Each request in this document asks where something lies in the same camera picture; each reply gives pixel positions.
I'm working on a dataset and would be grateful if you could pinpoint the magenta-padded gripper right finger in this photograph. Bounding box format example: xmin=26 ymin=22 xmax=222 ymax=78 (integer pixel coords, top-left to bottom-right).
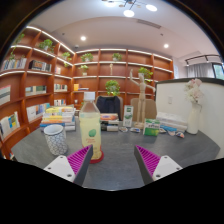
xmin=133 ymin=144 xmax=183 ymax=186

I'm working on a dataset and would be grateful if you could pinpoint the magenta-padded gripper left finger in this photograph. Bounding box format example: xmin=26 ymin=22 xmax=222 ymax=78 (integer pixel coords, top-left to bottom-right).
xmin=43 ymin=144 xmax=94 ymax=187

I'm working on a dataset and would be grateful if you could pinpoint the clear bottle with yellow drink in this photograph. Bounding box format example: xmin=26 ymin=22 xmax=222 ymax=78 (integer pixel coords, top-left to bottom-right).
xmin=78 ymin=91 xmax=103 ymax=162

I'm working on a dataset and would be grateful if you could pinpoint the white patterned mug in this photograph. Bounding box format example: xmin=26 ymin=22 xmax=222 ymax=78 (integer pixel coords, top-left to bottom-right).
xmin=43 ymin=123 xmax=69 ymax=157

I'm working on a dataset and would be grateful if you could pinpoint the green white tissue box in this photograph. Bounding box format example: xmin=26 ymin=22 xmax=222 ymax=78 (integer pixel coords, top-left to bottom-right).
xmin=143 ymin=118 xmax=161 ymax=137

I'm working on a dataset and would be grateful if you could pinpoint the round red coaster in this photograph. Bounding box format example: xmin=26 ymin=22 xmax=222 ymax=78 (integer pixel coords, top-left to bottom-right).
xmin=89 ymin=150 xmax=105 ymax=165

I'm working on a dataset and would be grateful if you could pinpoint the stack of white books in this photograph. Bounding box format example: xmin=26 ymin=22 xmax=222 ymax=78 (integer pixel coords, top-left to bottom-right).
xmin=155 ymin=111 xmax=189 ymax=133

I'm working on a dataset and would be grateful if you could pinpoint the stack of colourful books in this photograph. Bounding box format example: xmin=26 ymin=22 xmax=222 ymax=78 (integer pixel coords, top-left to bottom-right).
xmin=39 ymin=105 xmax=77 ymax=132

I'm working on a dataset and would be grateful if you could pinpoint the white vase with flowers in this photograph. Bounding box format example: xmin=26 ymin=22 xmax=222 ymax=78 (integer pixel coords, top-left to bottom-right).
xmin=184 ymin=78 xmax=204 ymax=135

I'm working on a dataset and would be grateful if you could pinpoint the tan chair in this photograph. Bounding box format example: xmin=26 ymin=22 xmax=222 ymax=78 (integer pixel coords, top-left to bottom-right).
xmin=130 ymin=97 xmax=158 ymax=123

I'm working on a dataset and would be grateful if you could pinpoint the small green white carton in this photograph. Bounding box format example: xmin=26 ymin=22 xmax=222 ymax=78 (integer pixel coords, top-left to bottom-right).
xmin=122 ymin=105 xmax=135 ymax=128

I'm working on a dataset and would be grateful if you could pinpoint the white partition with dark top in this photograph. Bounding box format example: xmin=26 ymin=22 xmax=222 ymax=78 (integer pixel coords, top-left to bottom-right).
xmin=154 ymin=77 xmax=224 ymax=159

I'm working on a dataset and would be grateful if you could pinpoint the wooden artist mannequin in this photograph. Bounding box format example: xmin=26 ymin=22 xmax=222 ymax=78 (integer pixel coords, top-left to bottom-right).
xmin=129 ymin=69 xmax=157 ymax=129

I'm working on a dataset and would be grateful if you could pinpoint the dark office chair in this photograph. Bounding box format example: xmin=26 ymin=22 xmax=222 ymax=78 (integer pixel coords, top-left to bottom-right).
xmin=95 ymin=95 xmax=124 ymax=122

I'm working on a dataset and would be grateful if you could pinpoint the wooden shelf unit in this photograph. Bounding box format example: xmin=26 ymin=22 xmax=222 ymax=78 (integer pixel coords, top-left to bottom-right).
xmin=0 ymin=25 xmax=175 ymax=161

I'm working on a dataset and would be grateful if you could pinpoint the grey window curtain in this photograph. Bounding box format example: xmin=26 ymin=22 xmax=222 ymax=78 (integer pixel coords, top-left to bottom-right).
xmin=186 ymin=62 xmax=214 ymax=79

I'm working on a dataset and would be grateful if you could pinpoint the black branched ceiling lamp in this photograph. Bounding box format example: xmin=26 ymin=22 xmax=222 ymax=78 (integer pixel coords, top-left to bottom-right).
xmin=101 ymin=0 xmax=158 ymax=18

